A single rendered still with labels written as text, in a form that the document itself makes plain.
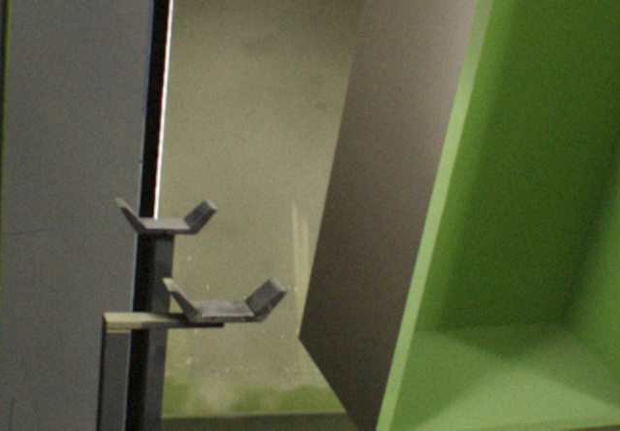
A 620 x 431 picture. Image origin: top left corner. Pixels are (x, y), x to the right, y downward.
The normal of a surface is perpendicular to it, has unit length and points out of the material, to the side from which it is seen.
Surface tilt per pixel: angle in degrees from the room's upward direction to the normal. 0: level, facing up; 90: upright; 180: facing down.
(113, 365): 90
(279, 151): 57
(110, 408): 90
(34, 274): 90
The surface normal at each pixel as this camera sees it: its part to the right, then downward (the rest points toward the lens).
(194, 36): 0.30, -0.29
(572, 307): -0.91, 0.02
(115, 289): 0.29, 0.28
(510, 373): 0.17, -0.88
